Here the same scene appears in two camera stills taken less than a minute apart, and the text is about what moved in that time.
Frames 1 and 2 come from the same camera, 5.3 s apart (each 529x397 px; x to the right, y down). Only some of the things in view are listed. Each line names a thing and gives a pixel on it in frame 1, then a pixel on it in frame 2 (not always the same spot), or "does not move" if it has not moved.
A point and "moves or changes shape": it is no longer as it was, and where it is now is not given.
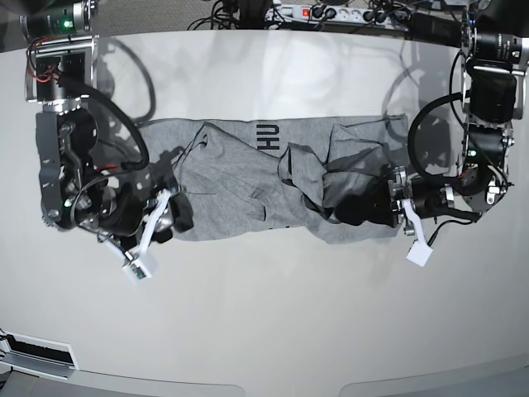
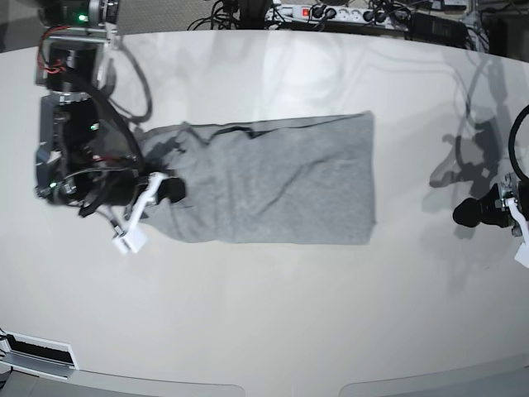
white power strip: x=350 y=13 does not move
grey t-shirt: x=278 y=179 moves or changes shape
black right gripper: x=386 y=205 to x=487 y=210
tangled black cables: x=231 y=15 does not move
